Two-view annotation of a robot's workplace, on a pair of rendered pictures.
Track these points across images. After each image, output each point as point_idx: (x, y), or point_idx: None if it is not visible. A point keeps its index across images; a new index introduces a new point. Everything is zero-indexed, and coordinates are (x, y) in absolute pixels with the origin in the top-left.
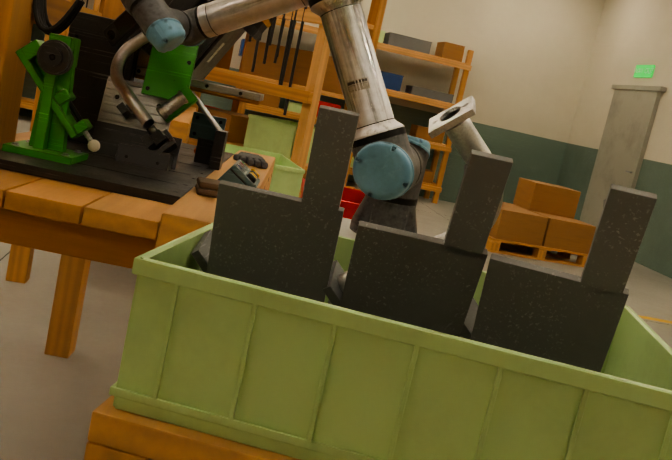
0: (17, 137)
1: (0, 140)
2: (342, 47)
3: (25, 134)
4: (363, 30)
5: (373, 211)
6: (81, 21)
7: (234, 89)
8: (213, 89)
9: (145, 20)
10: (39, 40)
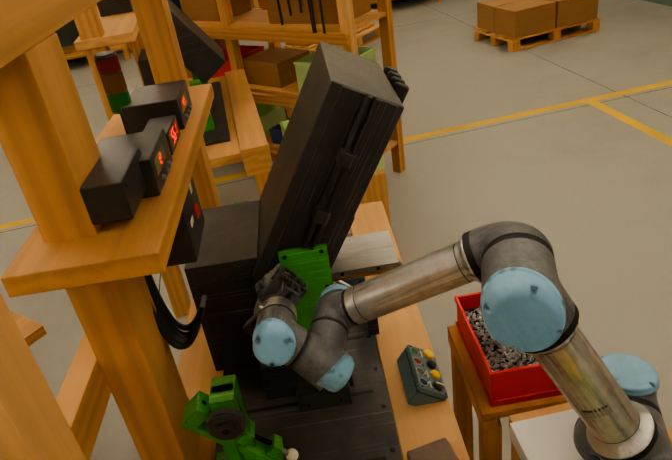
0: (186, 384)
1: (194, 459)
2: (569, 384)
3: (186, 360)
4: (589, 357)
5: None
6: (197, 275)
7: (370, 267)
8: (350, 274)
9: (310, 377)
10: (198, 403)
